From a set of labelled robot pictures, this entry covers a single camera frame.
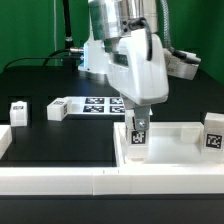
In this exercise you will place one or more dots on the white obstacle fence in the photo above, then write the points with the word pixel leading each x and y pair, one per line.
pixel 144 179

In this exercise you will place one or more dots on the white fiducial marker board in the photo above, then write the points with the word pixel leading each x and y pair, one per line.
pixel 97 105

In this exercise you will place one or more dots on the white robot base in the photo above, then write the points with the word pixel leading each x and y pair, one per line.
pixel 95 60

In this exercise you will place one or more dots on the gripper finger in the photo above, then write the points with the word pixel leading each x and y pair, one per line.
pixel 142 117

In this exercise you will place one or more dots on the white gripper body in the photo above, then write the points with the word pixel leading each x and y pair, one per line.
pixel 143 82

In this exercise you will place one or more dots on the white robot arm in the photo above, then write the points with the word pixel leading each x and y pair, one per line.
pixel 112 20

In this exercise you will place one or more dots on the white square tabletop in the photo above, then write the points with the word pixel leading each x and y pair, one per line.
pixel 170 143

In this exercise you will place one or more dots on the black vertical pole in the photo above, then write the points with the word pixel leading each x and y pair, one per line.
pixel 68 32

